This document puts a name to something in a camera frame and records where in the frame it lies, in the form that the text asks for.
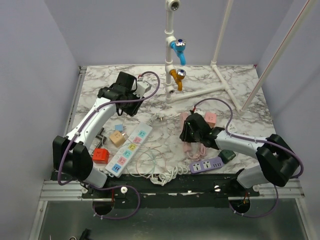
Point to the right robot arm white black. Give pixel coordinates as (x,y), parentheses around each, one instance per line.
(277,163)

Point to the black hex key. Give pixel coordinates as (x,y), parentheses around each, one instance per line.
(101,138)

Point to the purple power strip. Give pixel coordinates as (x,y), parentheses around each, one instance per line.
(206,165)

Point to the white power strip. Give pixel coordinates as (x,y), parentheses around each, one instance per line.
(128,150)

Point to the red cube plug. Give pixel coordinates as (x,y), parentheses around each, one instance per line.
(100,156)

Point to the green cube plug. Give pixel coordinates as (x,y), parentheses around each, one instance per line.
(227,155)

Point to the white pvc pipe frame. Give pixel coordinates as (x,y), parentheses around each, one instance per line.
(173,5)

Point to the light blue small plug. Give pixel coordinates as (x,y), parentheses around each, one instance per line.
(120,128)

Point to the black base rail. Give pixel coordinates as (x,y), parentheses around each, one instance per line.
(186,191)

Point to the blue faucet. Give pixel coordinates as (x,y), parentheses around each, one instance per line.
(179,46)

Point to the white cube socket adapter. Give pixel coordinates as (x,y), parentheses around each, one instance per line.
(232,128)

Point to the beige cube plug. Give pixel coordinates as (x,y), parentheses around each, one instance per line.
(117,138)

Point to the orange faucet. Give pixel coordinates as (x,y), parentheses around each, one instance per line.
(178,75)

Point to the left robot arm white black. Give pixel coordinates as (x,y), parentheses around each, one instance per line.
(71,152)

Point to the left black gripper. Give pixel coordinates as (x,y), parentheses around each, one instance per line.
(132,111)

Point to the pink cube socket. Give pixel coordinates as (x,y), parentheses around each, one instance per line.
(211,119)

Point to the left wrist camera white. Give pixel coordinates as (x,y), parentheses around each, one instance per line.
(142,88)

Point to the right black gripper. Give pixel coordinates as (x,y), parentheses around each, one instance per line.
(185,136)

